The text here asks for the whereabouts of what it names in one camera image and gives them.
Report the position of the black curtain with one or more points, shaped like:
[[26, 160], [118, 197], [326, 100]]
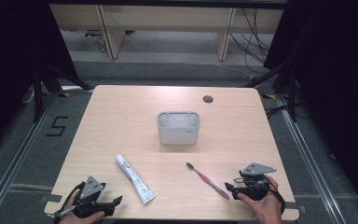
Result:
[[9, 62], [338, 77]]

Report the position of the pink toothbrush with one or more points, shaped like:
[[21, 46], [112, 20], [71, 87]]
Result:
[[208, 181]]

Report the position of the yellow tape piece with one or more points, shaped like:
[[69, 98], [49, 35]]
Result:
[[268, 96], [64, 94]]

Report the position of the black tape strip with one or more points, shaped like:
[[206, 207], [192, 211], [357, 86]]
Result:
[[52, 198], [292, 205]]

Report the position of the white toothpaste tube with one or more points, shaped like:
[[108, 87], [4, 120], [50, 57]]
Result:
[[133, 177]]

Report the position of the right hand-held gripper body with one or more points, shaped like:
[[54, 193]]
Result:
[[256, 183]]

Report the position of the person's right hand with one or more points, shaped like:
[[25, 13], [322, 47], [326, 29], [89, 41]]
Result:
[[265, 210]]

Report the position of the black metal stand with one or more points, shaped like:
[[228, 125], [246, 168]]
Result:
[[38, 93], [292, 93]]

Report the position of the grey plastic holder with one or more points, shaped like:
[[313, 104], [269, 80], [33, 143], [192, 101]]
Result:
[[178, 135]]

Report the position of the person's left hand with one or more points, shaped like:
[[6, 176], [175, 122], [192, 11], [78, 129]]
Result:
[[74, 219]]

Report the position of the beige wooden desk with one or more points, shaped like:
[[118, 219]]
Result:
[[167, 18]]

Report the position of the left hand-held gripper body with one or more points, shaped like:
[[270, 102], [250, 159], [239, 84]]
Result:
[[89, 188]]

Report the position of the aluminium floor rail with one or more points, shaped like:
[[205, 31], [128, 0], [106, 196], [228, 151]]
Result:
[[310, 165], [9, 175]]

